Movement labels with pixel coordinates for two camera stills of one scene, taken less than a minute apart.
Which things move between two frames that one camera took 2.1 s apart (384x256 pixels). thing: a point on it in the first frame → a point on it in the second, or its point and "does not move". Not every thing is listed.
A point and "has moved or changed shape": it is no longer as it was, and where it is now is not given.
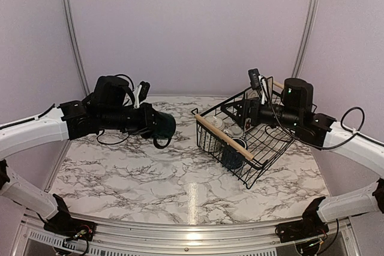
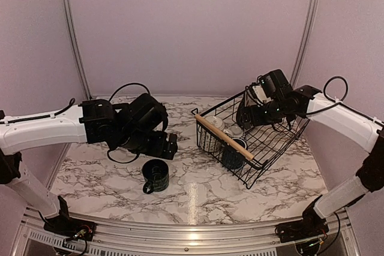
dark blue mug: x=232 y=159 does not move
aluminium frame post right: x=309 y=23 does not move
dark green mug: x=165 y=126 has moved or changed shape
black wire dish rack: x=244 y=153 does not move
